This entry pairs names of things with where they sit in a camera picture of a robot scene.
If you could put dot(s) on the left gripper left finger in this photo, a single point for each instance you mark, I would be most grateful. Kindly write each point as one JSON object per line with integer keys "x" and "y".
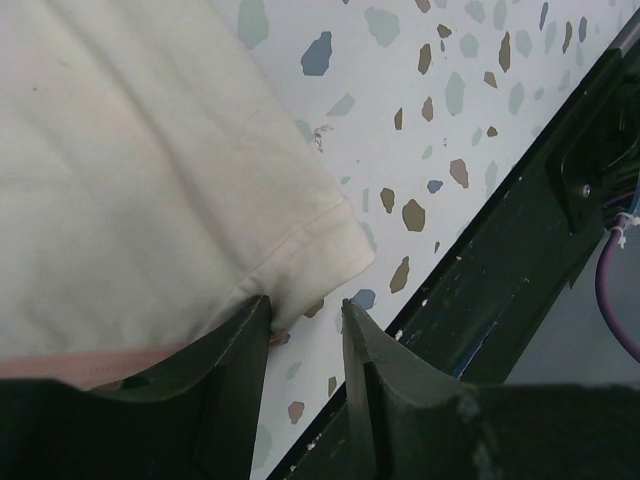
{"x": 191, "y": 416}

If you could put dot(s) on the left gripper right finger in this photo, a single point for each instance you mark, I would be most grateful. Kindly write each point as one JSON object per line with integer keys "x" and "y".
{"x": 408, "y": 420}

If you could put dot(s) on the white pink-trimmed underwear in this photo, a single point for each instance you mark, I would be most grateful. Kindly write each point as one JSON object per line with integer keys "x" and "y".
{"x": 151, "y": 182}

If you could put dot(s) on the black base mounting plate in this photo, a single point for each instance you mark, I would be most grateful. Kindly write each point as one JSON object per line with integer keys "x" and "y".
{"x": 475, "y": 314}

